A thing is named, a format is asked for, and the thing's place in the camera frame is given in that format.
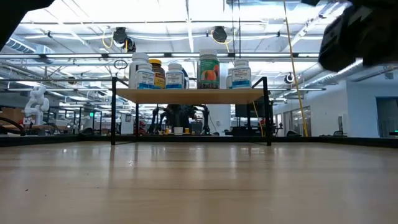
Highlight blue medicine bottle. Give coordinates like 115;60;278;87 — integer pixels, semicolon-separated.
182;67;190;90

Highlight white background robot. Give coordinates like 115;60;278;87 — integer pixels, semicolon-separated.
24;85;50;126

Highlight multivitamin gummies bottle white cap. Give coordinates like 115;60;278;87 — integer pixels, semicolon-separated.
197;49;221;90

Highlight large white medicine bottle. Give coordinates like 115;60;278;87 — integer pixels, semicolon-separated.
129;52;150;90

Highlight black metal rig frame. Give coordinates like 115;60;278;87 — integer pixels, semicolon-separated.
0;134;398;149

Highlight wooden shelf black metal legs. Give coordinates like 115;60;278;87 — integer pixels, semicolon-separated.
111;76;274;147

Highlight amber bottle yellow cap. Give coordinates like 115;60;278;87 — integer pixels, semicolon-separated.
149;58;166;90

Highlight black background robot arms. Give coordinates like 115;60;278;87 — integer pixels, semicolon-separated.
148;104;212;135

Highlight yellow hanging cable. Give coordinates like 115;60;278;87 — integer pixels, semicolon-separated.
282;0;309;138

